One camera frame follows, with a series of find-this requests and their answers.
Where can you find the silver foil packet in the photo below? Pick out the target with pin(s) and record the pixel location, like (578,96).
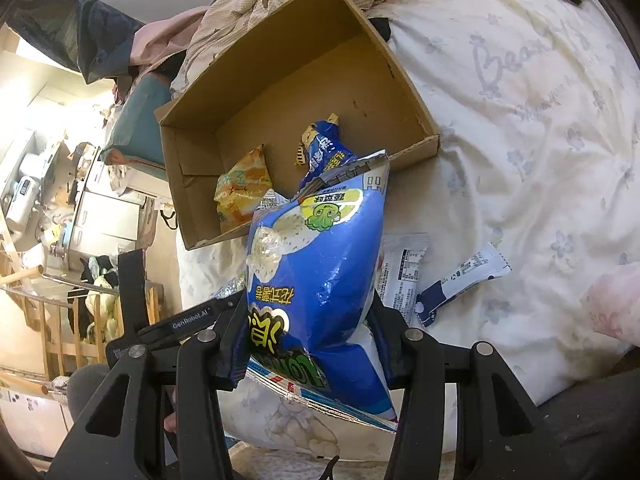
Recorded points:
(230,289)

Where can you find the brown cardboard box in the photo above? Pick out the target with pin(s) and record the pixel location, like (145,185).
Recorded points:
(300,85)

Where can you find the small blue snack packet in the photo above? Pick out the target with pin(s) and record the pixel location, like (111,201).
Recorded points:
(325,152)

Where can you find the white desktop appliance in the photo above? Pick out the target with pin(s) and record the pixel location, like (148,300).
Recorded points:
(20,192)

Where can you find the white label-printed snack packet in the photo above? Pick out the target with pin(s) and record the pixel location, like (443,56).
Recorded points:
(402,270)

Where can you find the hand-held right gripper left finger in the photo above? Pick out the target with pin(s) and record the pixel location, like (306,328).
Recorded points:
(234,355)

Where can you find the dark grey cloth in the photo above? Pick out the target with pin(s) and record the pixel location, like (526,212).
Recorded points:
(590,425)

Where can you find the wooden rack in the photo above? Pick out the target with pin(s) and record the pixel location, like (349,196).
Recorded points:
(52,340)

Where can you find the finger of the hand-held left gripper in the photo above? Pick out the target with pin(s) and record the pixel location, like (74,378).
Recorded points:
(230,302)

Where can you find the white cabinet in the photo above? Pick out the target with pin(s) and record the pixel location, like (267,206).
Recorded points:
(105,220)

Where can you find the pink plush cloth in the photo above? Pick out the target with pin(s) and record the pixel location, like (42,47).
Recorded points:
(617,305)

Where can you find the navy and white snack packet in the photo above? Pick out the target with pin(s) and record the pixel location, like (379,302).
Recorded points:
(465,275)

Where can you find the beige patterned quilt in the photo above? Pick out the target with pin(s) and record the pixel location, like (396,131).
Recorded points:
(260,0)

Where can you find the teal mattress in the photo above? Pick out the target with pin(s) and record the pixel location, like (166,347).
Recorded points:
(140,120)

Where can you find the large blue chip bag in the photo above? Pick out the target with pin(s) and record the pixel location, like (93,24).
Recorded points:
(320,270)

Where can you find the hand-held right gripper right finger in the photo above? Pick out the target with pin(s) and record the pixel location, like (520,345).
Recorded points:
(400,355)

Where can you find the white floral duvet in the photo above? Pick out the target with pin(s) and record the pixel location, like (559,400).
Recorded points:
(525,135)

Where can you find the small black cloth item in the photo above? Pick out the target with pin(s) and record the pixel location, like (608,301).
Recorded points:
(381,29)

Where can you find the orange yellow snack packet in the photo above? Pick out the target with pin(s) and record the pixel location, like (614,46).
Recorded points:
(242,185)

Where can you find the dark plastic bag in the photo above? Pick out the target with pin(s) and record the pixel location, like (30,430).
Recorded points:
(75,35)

